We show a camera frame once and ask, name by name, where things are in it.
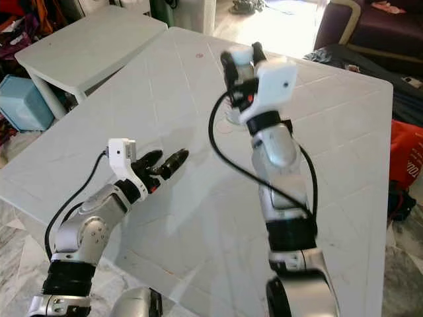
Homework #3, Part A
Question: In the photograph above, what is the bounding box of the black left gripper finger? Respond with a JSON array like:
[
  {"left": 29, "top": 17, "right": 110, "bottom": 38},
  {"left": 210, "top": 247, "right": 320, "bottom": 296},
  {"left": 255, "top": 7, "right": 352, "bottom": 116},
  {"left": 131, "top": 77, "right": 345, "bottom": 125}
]
[
  {"left": 158, "top": 148, "right": 190, "bottom": 181},
  {"left": 138, "top": 149, "right": 165, "bottom": 174}
]

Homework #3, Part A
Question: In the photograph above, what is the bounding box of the white cabinet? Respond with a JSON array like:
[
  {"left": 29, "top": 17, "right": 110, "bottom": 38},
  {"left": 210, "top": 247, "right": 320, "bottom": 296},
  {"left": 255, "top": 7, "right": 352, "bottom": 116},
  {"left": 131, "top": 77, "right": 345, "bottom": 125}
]
[{"left": 151, "top": 0, "right": 217, "bottom": 35}]

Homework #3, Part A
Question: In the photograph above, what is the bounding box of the large white plastic table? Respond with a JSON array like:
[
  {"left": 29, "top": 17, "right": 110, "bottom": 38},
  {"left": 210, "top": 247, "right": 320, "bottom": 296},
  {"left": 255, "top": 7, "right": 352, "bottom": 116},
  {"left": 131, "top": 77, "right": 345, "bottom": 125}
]
[{"left": 0, "top": 26, "right": 395, "bottom": 317}]

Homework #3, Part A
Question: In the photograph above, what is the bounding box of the black bag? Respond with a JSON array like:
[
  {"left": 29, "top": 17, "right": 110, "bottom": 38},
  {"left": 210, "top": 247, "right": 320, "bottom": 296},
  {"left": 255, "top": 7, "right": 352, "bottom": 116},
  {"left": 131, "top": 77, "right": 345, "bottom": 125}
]
[{"left": 303, "top": 44, "right": 423, "bottom": 127}]

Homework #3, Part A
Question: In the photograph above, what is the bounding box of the dark brown sofa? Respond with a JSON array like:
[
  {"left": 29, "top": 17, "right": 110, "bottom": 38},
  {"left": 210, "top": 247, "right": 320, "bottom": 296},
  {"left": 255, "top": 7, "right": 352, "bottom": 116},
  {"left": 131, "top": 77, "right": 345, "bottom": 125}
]
[{"left": 312, "top": 0, "right": 423, "bottom": 61}]

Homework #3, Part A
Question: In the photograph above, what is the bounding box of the silver robot torso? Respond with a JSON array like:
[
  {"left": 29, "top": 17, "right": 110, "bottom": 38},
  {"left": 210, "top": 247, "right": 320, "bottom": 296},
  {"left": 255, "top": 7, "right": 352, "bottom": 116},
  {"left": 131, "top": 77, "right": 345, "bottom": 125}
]
[{"left": 109, "top": 287, "right": 165, "bottom": 317}]

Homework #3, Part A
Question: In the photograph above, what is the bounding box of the small white plastic table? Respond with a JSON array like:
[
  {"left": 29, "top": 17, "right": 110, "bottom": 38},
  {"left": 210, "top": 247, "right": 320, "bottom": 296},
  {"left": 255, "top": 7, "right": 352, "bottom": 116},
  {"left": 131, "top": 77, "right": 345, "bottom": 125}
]
[{"left": 14, "top": 5, "right": 170, "bottom": 121}]

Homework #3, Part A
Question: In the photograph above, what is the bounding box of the pink cloth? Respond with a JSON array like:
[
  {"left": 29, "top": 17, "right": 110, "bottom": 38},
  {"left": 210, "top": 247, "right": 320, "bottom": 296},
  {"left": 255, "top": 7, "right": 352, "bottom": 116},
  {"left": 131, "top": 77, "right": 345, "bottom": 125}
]
[{"left": 370, "top": 0, "right": 408, "bottom": 15}]

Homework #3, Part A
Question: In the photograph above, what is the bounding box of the blue plastic bin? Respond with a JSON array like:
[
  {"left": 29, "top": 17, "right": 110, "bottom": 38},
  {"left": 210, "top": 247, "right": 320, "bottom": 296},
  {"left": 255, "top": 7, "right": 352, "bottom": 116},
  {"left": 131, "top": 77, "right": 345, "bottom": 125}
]
[{"left": 0, "top": 74, "right": 56, "bottom": 132}]

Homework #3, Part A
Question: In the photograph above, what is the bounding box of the purple bag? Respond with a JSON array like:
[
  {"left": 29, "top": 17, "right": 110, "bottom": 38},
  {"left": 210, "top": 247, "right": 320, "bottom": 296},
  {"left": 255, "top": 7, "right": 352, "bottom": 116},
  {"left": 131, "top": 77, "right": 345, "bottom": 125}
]
[{"left": 0, "top": 13, "right": 42, "bottom": 59}]

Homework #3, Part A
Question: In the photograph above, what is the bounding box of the red plastic bag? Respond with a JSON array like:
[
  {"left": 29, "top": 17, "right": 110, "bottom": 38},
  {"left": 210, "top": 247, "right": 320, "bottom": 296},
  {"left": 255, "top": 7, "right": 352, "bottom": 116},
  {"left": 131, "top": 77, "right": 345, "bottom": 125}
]
[{"left": 388, "top": 119, "right": 423, "bottom": 190}]

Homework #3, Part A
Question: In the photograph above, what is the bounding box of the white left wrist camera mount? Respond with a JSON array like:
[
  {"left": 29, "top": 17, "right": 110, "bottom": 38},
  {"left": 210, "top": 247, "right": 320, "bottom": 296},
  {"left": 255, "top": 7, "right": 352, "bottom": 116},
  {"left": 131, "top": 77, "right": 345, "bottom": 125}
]
[{"left": 107, "top": 137, "right": 140, "bottom": 198}]

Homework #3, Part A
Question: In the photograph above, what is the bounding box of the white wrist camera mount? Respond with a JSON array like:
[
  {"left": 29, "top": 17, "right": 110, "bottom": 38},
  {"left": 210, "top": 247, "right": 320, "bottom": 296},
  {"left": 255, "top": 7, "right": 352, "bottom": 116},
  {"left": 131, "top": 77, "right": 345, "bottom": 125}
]
[
  {"left": 228, "top": 46, "right": 299, "bottom": 126},
  {"left": 107, "top": 137, "right": 140, "bottom": 198}
]

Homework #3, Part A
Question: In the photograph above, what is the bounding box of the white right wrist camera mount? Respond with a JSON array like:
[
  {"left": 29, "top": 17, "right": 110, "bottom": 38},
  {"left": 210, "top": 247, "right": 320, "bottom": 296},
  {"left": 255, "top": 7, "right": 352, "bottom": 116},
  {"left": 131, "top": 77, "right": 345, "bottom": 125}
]
[{"left": 228, "top": 46, "right": 299, "bottom": 126}]

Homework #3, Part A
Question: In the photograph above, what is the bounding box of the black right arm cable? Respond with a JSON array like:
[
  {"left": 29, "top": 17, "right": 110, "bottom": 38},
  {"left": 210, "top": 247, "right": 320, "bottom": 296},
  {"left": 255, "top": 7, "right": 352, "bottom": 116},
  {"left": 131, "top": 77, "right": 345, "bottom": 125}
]
[{"left": 208, "top": 89, "right": 319, "bottom": 220}]

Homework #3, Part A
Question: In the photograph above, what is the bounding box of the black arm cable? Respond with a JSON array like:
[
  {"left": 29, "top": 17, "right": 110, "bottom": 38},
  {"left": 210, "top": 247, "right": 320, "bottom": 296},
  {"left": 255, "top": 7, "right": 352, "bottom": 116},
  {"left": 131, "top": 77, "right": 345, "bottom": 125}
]
[
  {"left": 208, "top": 89, "right": 319, "bottom": 220},
  {"left": 42, "top": 150, "right": 110, "bottom": 263}
]

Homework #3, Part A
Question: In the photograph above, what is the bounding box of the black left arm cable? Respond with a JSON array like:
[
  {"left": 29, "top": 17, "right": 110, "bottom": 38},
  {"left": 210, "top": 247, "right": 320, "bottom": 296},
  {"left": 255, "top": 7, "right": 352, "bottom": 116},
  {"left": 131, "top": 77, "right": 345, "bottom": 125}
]
[{"left": 42, "top": 150, "right": 110, "bottom": 263}]

